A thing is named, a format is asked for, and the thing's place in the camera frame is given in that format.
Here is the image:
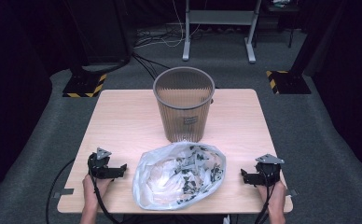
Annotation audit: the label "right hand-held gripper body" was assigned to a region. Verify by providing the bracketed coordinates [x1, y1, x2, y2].
[254, 153, 285, 188]

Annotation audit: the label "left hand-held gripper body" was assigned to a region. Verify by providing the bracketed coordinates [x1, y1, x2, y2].
[88, 147, 123, 180]

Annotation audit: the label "white printed plastic bag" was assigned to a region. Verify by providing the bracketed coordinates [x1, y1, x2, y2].
[132, 141, 228, 212]

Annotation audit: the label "grey slatted waste bin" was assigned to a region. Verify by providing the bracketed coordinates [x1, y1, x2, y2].
[152, 65, 216, 144]

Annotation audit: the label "person's right hand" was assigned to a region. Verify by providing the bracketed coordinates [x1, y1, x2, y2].
[257, 179, 287, 213]

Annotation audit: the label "person's left hand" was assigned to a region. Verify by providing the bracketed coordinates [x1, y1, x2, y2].
[81, 174, 112, 204]

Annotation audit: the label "desk with white metal legs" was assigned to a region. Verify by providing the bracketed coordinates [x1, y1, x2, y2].
[181, 0, 263, 64]

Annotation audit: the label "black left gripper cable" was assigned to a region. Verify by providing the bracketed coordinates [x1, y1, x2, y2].
[87, 153, 121, 224]

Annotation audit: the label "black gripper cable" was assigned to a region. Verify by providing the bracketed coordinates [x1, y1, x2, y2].
[254, 169, 277, 224]
[87, 153, 121, 224]

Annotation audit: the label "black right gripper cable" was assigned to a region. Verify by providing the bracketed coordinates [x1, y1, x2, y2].
[254, 169, 277, 224]

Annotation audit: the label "black cable beside table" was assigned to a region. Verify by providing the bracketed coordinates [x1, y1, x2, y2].
[45, 158, 77, 224]

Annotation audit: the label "black yellow striped base plate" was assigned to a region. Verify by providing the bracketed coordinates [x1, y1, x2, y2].
[62, 72, 108, 99]
[265, 69, 312, 95]

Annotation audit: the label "black cables on floor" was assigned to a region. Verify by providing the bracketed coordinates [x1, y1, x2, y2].
[132, 51, 172, 80]

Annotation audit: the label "white cable on floor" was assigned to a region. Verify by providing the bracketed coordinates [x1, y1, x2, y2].
[133, 0, 202, 49]

